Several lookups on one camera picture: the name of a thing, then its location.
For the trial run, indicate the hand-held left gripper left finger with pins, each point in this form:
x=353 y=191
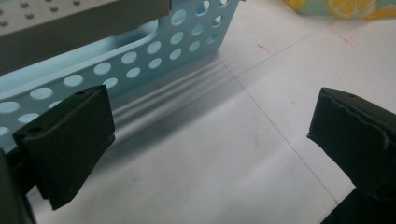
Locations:
x=67 y=146

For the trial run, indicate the light blue perforated plastic basket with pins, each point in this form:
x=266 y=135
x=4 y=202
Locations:
x=141 y=60

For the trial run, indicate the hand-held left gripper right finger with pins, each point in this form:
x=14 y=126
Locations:
x=358 y=140

